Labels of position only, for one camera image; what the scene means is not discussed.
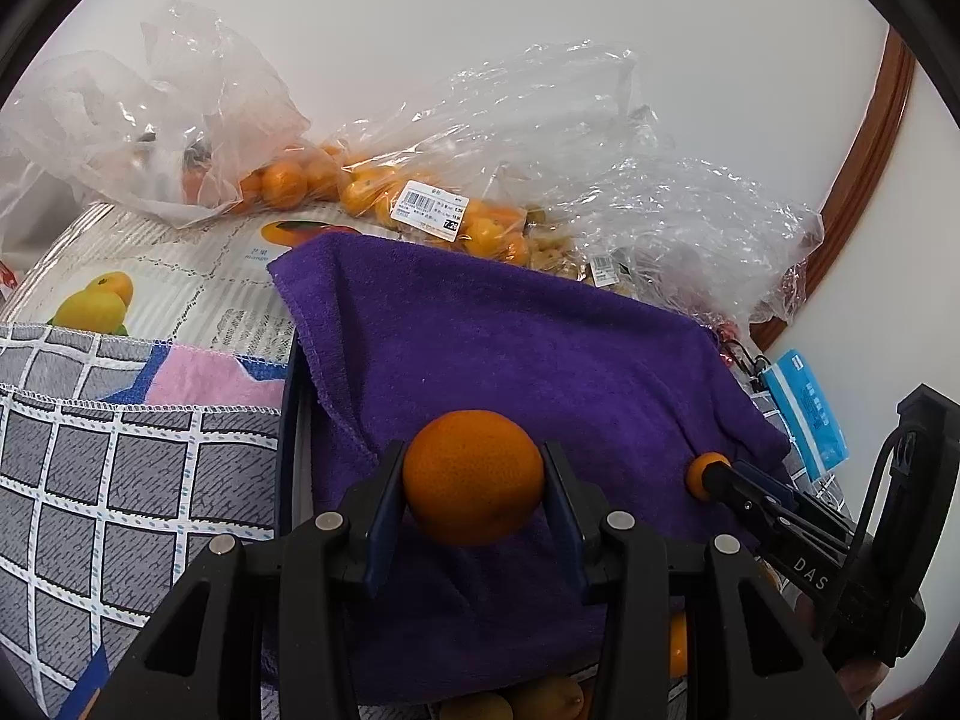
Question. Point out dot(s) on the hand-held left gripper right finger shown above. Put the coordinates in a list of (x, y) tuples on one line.
[(560, 496)]

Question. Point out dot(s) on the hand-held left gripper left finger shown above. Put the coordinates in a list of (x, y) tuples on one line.
[(382, 511)]

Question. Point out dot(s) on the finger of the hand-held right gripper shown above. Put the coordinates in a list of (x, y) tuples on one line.
[(802, 559), (754, 478)]

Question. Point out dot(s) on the tiny orange kumquat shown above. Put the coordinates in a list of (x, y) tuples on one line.
[(701, 474)]

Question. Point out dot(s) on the large dimpled mandarin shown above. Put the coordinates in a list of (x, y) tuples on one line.
[(472, 476)]

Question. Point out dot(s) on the purple towel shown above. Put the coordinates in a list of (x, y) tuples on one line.
[(487, 330)]

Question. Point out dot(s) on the person's right hand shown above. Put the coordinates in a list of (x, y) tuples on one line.
[(862, 679)]

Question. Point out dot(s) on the blue packet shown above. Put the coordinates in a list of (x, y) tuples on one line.
[(806, 420)]

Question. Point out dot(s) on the pile of small red fruit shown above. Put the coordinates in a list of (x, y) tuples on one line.
[(724, 331)]

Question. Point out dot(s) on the smooth shiny orange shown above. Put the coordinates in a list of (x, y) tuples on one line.
[(677, 645)]

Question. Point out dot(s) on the small olive yellow fruit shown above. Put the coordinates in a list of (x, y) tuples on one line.
[(546, 697), (476, 706)]

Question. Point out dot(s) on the pile of bagged brown fruit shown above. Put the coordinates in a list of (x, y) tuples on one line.
[(555, 255)]

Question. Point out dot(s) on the clear plastic bag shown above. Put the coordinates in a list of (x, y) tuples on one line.
[(510, 120), (150, 112), (690, 225)]

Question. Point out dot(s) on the pile of bagged small oranges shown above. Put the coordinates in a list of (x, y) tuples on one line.
[(487, 229), (285, 184)]

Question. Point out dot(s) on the grey checked blanket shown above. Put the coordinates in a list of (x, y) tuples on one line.
[(97, 480)]

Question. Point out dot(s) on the fruit print white sheet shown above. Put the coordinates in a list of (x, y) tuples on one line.
[(187, 277)]

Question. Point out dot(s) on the brown wooden door frame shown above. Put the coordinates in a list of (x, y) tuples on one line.
[(862, 165)]

